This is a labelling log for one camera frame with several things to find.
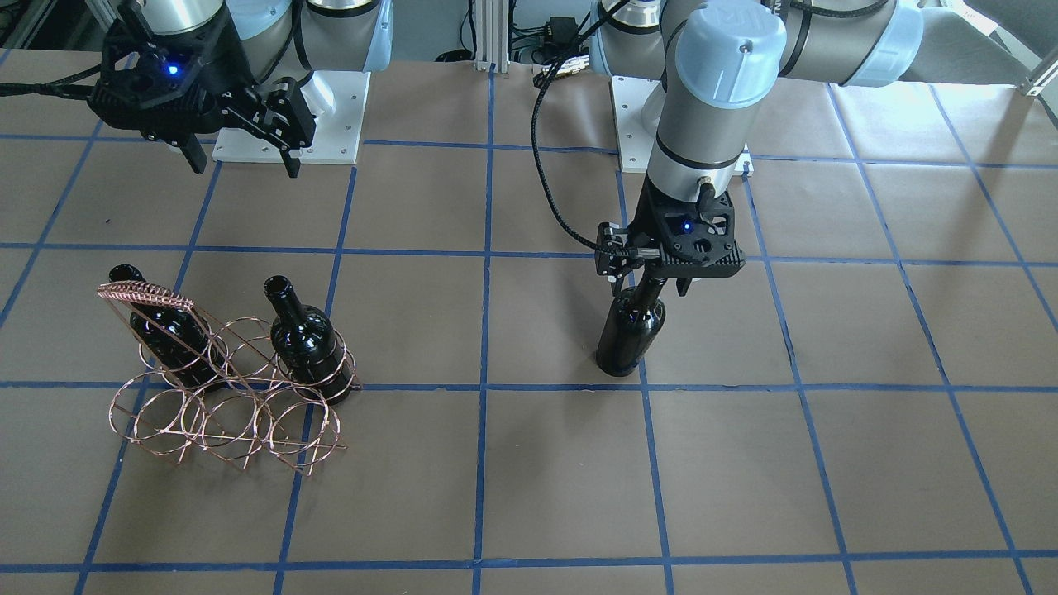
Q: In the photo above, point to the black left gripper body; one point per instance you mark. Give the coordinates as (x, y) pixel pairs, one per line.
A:
(612, 256)

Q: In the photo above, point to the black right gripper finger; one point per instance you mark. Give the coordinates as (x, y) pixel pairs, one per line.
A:
(194, 154)
(291, 158)

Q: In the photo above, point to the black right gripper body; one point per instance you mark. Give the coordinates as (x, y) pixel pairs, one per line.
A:
(225, 76)

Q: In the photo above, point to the dark wine bottle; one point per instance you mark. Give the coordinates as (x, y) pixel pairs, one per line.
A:
(179, 344)
(635, 318)

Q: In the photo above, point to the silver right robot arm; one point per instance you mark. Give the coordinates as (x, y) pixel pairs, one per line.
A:
(283, 39)

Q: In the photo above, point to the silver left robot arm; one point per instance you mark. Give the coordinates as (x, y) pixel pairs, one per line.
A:
(714, 62)

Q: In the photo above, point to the dark wine bottle in basket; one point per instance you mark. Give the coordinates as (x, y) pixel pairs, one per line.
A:
(179, 344)

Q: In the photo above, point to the black power brick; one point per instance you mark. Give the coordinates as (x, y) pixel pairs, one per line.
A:
(559, 33)

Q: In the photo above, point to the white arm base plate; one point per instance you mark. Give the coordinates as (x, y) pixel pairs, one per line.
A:
(324, 117)
(636, 140)

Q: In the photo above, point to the copper wire wine basket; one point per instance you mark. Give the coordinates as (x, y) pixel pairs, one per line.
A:
(259, 411)

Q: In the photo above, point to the aluminium frame post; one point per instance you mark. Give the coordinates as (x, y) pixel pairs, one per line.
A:
(492, 32)

